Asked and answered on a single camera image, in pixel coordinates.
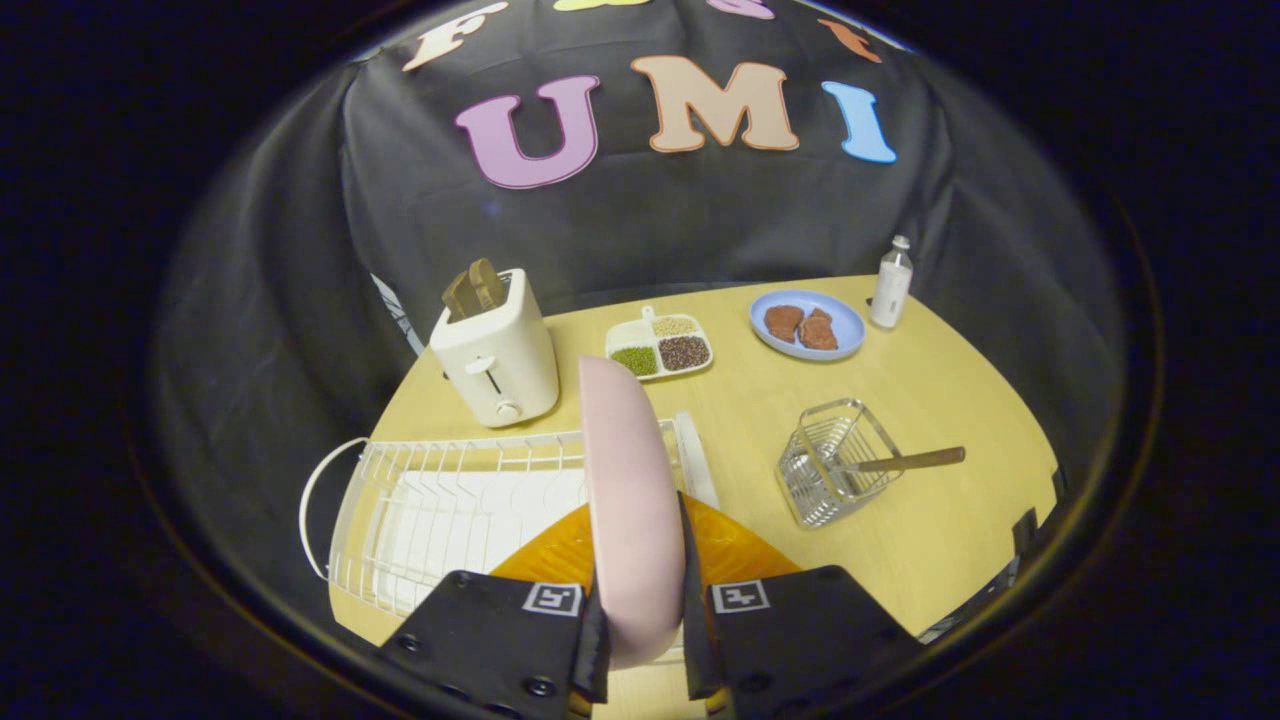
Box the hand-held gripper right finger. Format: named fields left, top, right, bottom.
left=678, top=492, right=926, bottom=720

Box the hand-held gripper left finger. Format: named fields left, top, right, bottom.
left=378, top=503, right=612, bottom=720

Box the white wire dish rack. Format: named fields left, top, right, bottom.
left=299, top=411, right=721, bottom=616

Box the pink plate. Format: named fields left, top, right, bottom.
left=578, top=356, right=689, bottom=670

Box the clear wire basket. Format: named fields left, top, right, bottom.
left=777, top=398, right=906, bottom=529

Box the wooden handled spoon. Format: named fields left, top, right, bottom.
left=835, top=446, right=967, bottom=476

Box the blue plate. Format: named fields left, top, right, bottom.
left=749, top=289, right=867, bottom=362

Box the cream toaster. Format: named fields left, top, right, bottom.
left=429, top=267, right=561, bottom=429

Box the white divided tray with beans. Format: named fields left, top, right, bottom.
left=605, top=306, right=715, bottom=382

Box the toast slice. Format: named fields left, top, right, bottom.
left=442, top=258, right=508, bottom=322

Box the small white bottle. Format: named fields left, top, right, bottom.
left=869, top=235, right=914, bottom=330

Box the black backdrop cloth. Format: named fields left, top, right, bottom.
left=150, top=0, right=1126, bottom=641

